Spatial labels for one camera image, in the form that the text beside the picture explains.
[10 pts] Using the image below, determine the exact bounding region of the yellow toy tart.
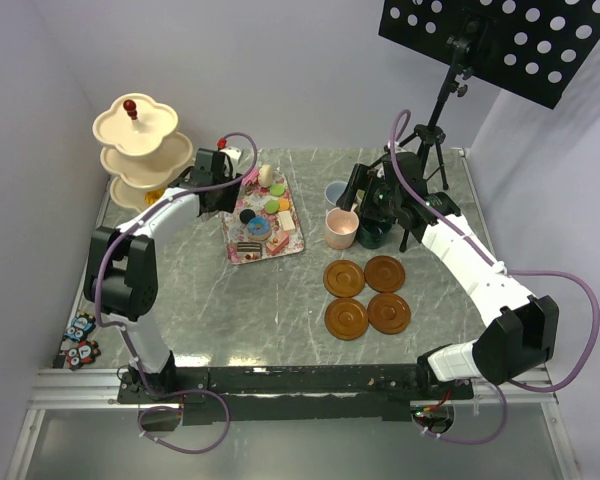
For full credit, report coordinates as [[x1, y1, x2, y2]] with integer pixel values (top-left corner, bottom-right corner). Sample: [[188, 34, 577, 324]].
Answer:
[[144, 189, 164, 206]]

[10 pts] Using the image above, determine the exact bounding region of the pink mug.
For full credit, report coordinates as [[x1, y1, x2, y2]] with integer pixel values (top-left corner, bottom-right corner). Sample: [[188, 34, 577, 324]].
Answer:
[[324, 208, 359, 250]]

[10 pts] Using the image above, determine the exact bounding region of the orange toy macaron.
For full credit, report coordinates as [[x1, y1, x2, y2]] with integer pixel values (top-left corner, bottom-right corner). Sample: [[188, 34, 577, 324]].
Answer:
[[278, 198, 291, 211]]

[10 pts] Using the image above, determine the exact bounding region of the blue frosted toy donut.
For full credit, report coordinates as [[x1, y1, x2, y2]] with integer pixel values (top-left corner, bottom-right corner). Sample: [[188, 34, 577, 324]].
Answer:
[[246, 216, 272, 241]]

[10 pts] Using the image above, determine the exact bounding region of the pink toy cake slice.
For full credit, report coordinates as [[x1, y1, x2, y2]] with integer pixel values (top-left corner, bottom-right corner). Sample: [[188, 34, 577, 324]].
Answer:
[[266, 231, 290, 256]]

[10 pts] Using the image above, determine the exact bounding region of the cream three-tier dessert stand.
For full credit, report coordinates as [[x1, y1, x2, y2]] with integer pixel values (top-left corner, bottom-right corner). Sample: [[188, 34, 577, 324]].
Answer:
[[92, 93, 194, 212]]

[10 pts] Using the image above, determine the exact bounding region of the aluminium frame rail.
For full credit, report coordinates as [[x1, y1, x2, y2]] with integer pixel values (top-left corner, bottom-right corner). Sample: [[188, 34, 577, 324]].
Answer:
[[6, 369, 133, 479]]

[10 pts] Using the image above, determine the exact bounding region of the green toy macaron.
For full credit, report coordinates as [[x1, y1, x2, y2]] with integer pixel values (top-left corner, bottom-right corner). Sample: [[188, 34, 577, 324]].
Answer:
[[264, 199, 280, 215], [269, 184, 286, 197]]

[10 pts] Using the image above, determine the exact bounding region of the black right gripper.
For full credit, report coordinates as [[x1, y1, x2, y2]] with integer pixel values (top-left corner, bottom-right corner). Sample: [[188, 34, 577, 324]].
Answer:
[[336, 164, 402, 225]]

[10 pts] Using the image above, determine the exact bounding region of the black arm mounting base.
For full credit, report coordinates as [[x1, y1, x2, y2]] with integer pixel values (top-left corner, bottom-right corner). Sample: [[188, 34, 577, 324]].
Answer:
[[117, 364, 474, 426]]

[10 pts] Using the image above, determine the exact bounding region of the white toy donut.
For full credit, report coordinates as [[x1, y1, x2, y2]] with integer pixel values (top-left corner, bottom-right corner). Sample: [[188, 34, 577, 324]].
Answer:
[[258, 164, 275, 188]]

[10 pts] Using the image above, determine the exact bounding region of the cream toy wafer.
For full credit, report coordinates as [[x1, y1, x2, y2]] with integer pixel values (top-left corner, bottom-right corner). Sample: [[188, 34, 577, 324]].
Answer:
[[276, 210, 296, 235]]

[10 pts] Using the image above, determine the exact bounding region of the dark green mug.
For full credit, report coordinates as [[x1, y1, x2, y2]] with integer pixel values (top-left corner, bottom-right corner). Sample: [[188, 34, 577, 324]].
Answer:
[[356, 222, 392, 250]]

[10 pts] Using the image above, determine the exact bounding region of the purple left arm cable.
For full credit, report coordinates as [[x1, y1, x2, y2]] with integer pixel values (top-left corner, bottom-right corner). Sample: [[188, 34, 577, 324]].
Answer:
[[93, 131, 259, 455]]

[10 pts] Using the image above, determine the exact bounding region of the chocolate layer toy cake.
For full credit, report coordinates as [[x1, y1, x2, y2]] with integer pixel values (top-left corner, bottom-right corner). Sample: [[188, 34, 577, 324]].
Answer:
[[236, 242, 263, 255]]

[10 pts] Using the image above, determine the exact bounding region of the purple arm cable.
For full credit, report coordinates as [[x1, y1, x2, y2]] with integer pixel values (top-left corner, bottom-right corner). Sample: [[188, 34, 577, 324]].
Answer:
[[389, 109, 600, 446], [93, 131, 259, 455]]

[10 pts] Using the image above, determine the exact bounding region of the pink toy popsicle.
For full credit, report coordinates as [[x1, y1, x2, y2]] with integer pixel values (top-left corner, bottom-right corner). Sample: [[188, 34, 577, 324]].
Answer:
[[241, 168, 259, 187]]

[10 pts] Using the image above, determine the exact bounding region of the brown wooden coaster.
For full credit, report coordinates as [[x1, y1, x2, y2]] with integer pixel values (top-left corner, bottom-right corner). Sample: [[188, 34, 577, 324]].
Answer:
[[324, 298, 369, 341], [367, 293, 411, 335], [323, 260, 365, 298], [364, 255, 406, 293]]

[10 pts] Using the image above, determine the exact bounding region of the black toy cookie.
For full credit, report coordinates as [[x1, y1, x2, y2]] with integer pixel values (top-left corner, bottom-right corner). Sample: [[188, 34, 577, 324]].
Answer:
[[239, 209, 256, 225]]

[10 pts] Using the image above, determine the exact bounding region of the light blue mug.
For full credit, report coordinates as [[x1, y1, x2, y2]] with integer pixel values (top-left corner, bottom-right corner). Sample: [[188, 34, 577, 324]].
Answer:
[[324, 180, 347, 211]]

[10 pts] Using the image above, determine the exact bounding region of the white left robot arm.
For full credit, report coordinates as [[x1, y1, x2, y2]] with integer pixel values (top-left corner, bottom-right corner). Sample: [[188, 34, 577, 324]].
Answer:
[[83, 139, 242, 402]]

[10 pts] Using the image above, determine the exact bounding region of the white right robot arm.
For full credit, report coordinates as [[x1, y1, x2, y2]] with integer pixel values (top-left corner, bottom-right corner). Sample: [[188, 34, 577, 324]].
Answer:
[[336, 152, 559, 399]]

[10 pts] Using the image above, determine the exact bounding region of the black perforated calibration board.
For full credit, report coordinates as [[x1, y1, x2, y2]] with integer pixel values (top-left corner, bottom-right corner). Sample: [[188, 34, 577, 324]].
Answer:
[[379, 1, 600, 109]]

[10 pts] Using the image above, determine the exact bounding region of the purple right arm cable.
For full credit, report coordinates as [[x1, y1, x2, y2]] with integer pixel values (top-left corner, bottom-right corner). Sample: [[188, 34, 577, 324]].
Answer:
[[389, 109, 600, 446]]

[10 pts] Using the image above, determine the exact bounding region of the floral serving tray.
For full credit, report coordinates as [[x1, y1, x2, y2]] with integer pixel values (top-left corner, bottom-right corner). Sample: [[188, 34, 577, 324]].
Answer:
[[220, 165, 305, 265]]

